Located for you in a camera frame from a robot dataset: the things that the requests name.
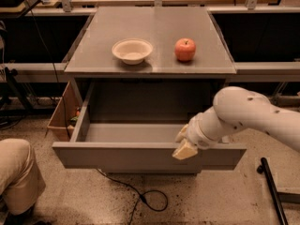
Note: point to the red apple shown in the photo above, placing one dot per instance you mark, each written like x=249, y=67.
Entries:
x=185, y=49

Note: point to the white paper bowl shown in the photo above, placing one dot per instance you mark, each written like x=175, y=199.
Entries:
x=132, y=51

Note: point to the grey top drawer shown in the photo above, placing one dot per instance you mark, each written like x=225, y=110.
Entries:
x=131, y=126

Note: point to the grey bottom drawer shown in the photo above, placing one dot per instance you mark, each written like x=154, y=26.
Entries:
x=150, y=172

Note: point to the black metal stand leg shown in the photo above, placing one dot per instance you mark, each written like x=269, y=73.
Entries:
x=264, y=168

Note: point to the person's beige trouser leg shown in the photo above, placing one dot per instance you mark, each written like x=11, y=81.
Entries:
x=21, y=182

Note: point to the grey drawer cabinet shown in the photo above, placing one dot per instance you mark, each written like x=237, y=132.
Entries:
x=94, y=61

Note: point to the brown cardboard box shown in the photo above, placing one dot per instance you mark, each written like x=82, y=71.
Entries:
x=60, y=123

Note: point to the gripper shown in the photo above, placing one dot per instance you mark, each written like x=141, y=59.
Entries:
x=197, y=134

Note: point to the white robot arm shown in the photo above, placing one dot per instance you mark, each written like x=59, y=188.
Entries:
x=235, y=109

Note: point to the grey drawer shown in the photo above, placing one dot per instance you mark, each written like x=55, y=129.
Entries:
x=150, y=172
x=131, y=126

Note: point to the green and orange toy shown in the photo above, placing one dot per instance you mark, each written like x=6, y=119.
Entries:
x=73, y=120

